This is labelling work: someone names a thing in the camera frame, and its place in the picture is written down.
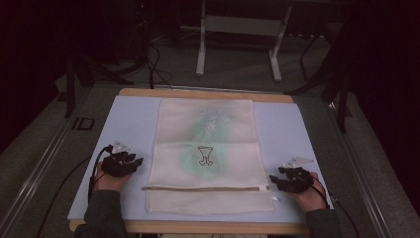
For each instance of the black tripod stand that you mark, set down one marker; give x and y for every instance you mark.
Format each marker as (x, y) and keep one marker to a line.
(84, 71)

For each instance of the metal floor rail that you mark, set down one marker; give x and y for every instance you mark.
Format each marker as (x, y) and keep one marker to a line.
(29, 185)
(360, 175)

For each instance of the cream printed cloth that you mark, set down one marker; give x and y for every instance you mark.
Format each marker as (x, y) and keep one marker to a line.
(204, 132)

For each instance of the black metal stand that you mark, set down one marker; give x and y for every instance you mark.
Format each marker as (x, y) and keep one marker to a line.
(341, 95)

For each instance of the white metal stand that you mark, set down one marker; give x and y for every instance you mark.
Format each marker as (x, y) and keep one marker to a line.
(244, 25)

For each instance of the white zipper pull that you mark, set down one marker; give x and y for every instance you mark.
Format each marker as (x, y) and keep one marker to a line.
(263, 188)

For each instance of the green garment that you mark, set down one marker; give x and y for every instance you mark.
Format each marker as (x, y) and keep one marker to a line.
(206, 130)

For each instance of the light blue mat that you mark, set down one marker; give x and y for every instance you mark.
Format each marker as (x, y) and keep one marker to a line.
(132, 122)

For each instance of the person's left hand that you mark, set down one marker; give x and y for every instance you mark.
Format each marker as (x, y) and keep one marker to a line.
(110, 182)

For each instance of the wooden table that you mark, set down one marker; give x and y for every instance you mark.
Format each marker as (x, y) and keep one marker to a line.
(204, 94)

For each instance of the person's right hand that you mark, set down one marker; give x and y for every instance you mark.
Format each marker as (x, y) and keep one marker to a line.
(308, 198)

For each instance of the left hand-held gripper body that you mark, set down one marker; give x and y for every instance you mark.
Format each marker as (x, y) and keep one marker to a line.
(117, 164)

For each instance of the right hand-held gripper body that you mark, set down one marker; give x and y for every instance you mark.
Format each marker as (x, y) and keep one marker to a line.
(297, 181)

